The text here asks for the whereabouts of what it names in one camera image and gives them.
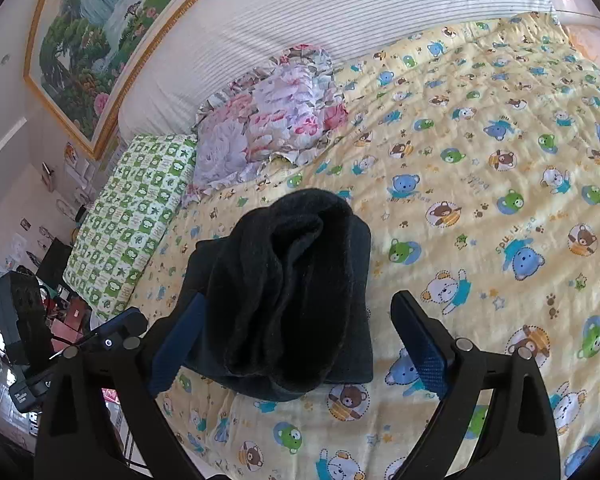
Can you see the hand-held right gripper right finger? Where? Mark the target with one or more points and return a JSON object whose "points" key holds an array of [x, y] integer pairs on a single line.
{"points": [[426, 352]]}

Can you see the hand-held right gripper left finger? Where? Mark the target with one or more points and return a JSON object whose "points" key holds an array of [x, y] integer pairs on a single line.
{"points": [[180, 342]]}

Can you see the black pants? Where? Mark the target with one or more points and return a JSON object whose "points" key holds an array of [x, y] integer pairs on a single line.
{"points": [[290, 285]]}

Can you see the black screen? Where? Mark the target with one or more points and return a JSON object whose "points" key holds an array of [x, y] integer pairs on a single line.
{"points": [[55, 262]]}

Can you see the green white patterned pillow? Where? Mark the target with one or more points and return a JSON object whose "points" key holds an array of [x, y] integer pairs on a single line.
{"points": [[125, 220]]}

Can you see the yellow bear print blanket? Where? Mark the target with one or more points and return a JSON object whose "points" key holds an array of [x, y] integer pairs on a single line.
{"points": [[480, 185]]}

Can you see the pink floral pillow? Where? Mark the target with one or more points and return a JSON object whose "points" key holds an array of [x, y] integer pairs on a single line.
{"points": [[280, 105]]}

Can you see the gold framed landscape painting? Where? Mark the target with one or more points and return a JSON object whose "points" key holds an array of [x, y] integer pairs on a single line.
{"points": [[90, 60]]}

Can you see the peach pillow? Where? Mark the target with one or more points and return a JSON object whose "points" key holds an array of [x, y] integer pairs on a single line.
{"points": [[595, 45]]}

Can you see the white striped headboard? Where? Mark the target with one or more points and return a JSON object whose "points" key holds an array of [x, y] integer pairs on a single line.
{"points": [[330, 15]]}

